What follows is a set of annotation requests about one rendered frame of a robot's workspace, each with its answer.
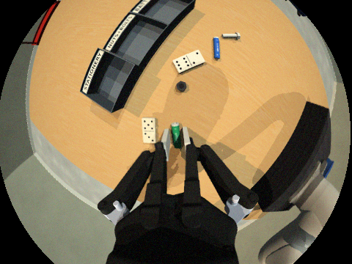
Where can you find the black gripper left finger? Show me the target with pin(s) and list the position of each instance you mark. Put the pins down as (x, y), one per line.
(121, 200)

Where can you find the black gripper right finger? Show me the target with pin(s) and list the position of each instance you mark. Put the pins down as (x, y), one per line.
(239, 200)

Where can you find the blue aaa battery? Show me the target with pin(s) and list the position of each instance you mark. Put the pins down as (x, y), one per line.
(216, 48)

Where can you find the green aa battery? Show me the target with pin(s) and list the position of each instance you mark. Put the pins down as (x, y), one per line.
(176, 135)

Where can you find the white domino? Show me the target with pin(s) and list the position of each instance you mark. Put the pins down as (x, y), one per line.
(148, 130)
(188, 61)

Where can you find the white bolt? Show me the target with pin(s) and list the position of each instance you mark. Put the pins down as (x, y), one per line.
(236, 35)

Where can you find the grey three-compartment labelled bin rack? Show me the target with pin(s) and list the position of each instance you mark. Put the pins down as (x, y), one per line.
(110, 83)

